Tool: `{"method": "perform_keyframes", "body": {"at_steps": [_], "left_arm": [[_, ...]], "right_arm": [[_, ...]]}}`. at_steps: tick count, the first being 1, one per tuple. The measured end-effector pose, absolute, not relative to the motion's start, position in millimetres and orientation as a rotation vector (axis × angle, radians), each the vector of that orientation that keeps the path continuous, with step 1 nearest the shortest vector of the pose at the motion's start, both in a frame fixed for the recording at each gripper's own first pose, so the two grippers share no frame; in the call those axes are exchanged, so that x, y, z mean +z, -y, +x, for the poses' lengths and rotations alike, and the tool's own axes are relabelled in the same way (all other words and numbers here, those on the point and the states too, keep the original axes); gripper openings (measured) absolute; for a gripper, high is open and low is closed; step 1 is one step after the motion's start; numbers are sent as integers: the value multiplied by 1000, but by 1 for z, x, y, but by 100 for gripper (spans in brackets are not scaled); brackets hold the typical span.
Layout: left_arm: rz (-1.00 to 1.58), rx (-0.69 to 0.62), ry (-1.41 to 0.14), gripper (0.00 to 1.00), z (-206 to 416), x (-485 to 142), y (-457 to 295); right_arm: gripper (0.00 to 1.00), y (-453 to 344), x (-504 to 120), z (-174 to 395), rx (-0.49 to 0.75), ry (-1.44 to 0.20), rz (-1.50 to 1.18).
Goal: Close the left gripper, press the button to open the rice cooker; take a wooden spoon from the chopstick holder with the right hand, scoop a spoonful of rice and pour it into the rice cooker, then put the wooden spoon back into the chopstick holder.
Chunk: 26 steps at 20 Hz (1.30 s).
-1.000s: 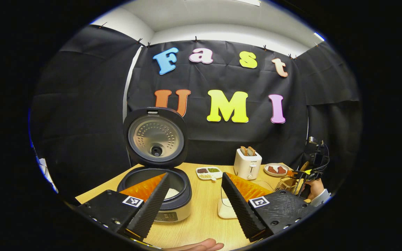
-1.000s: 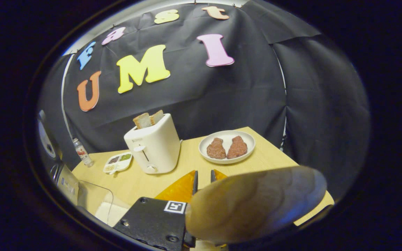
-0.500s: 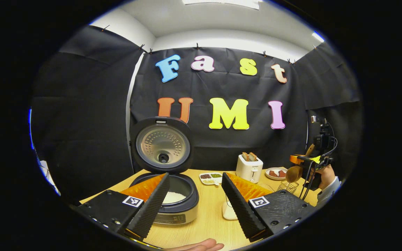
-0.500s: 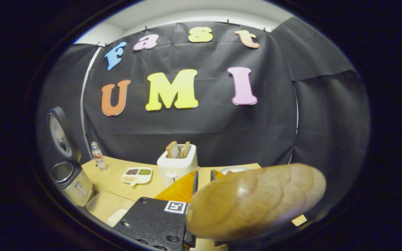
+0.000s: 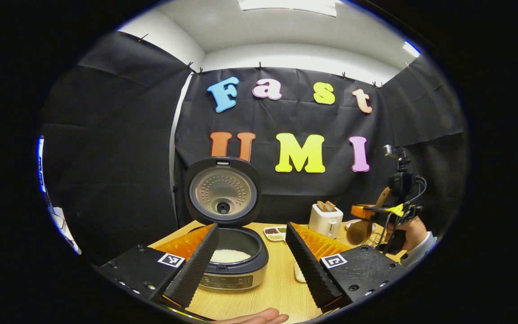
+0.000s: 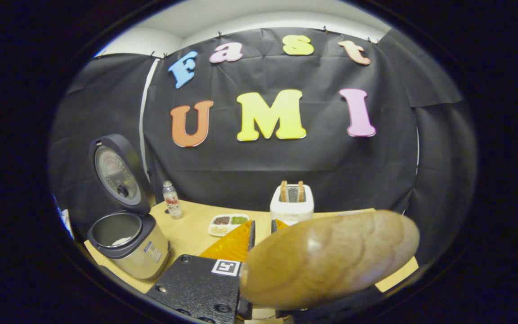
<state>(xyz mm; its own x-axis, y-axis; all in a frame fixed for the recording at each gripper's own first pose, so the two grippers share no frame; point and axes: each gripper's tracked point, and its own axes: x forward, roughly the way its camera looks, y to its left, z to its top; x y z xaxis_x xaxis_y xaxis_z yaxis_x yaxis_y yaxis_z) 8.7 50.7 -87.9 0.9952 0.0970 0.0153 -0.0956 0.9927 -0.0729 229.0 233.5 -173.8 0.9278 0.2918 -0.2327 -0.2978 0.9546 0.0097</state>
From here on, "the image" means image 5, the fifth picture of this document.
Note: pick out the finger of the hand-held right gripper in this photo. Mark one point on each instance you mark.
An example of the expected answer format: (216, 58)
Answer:
(362, 211)

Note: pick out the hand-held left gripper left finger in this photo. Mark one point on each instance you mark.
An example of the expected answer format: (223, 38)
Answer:
(196, 270)

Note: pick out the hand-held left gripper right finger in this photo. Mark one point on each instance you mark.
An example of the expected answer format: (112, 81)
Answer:
(313, 270)

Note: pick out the white rice box clear lid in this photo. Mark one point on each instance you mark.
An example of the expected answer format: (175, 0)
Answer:
(299, 272)

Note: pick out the wooden spoon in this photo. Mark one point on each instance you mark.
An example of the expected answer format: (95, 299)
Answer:
(359, 231)

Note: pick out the white rice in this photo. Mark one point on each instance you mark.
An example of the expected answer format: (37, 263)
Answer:
(232, 256)

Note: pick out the dark silver rice cooker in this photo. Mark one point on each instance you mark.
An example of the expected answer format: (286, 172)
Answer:
(223, 193)

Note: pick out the toast slice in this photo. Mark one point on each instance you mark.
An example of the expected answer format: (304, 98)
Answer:
(321, 206)
(331, 206)

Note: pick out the white toaster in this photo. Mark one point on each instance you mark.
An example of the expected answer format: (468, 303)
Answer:
(324, 222)

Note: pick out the divided dish with beans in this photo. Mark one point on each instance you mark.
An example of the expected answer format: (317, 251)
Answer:
(274, 233)

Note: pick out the black backdrop cloth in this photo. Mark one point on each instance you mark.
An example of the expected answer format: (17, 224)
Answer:
(119, 157)

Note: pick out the small ceiling light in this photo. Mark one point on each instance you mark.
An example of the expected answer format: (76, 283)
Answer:
(412, 48)

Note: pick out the large ceiling light panel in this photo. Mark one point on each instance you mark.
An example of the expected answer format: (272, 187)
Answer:
(286, 5)

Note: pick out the blue white wall poster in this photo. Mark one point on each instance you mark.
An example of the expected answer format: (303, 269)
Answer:
(40, 162)

